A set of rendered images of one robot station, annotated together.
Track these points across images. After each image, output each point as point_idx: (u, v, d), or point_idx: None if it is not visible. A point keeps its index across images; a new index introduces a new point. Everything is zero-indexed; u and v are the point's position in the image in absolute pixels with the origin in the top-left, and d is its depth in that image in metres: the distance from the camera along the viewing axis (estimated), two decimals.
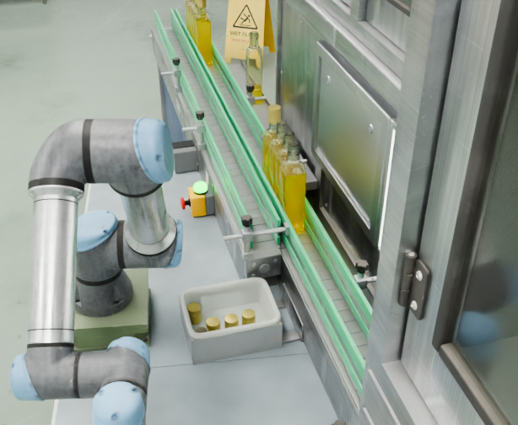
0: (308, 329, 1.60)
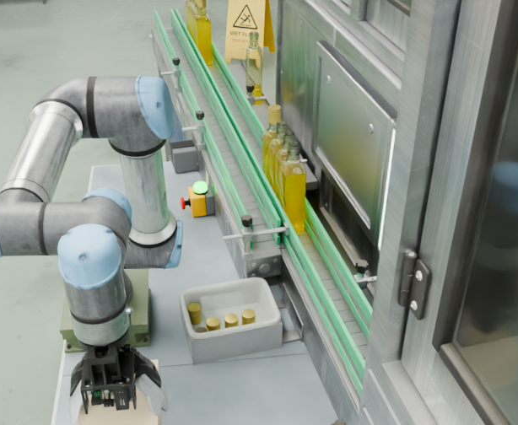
0: (308, 329, 1.60)
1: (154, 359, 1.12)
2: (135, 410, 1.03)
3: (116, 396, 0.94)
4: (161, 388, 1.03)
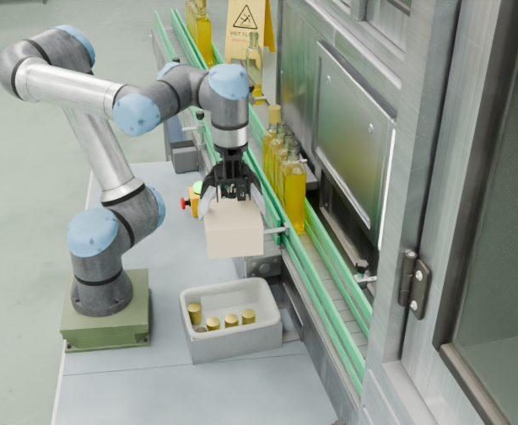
0: (308, 329, 1.60)
1: None
2: (244, 212, 1.47)
3: (239, 189, 1.38)
4: (262, 196, 1.47)
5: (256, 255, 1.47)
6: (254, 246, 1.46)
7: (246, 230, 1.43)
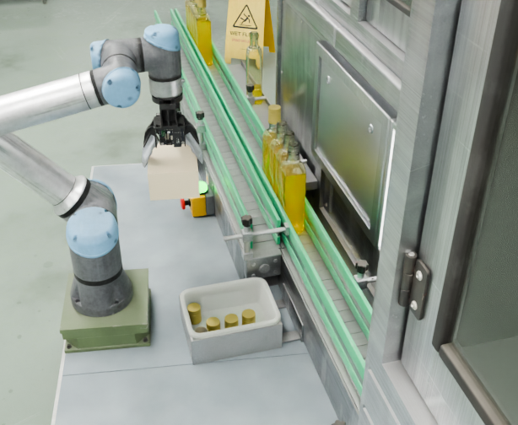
0: (308, 329, 1.60)
1: None
2: (183, 159, 1.66)
3: (175, 136, 1.57)
4: (199, 144, 1.65)
5: (193, 197, 1.65)
6: (191, 189, 1.64)
7: (183, 174, 1.61)
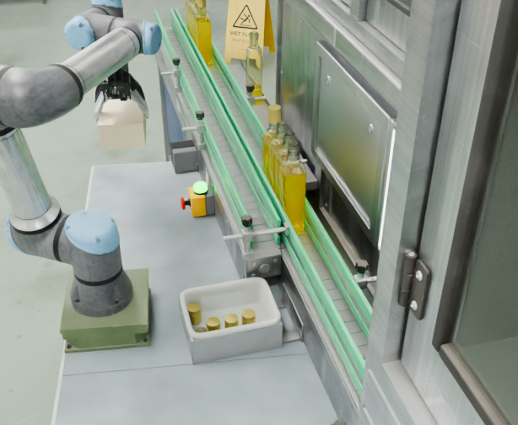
0: (308, 329, 1.60)
1: None
2: (131, 114, 1.86)
3: (120, 90, 1.77)
4: (145, 100, 1.86)
5: (139, 147, 1.86)
6: (137, 140, 1.84)
7: (129, 126, 1.82)
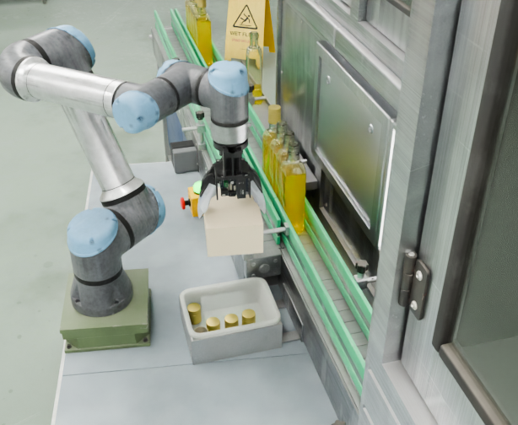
0: (308, 329, 1.60)
1: None
2: (244, 210, 1.47)
3: (239, 186, 1.37)
4: (262, 193, 1.46)
5: (256, 253, 1.46)
6: (254, 244, 1.45)
7: (246, 228, 1.42)
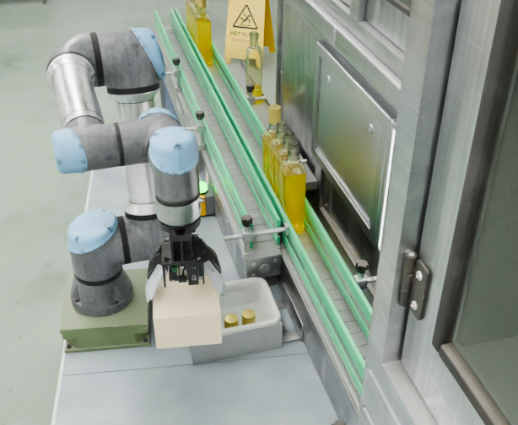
0: (308, 329, 1.60)
1: None
2: (199, 293, 1.25)
3: (190, 271, 1.16)
4: (221, 274, 1.25)
5: (213, 343, 1.25)
6: (211, 335, 1.24)
7: (201, 317, 1.21)
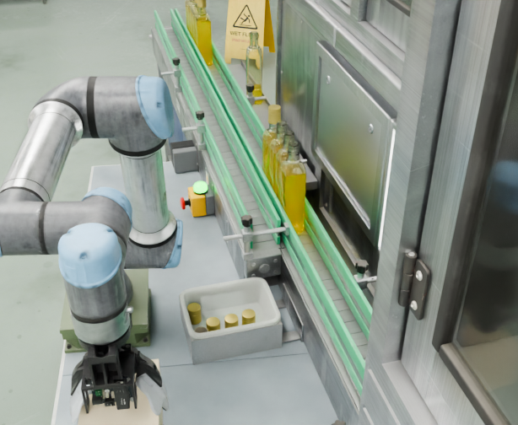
0: (308, 329, 1.60)
1: (155, 358, 1.12)
2: (136, 409, 1.03)
3: (117, 395, 0.94)
4: (162, 387, 1.03)
5: None
6: None
7: None
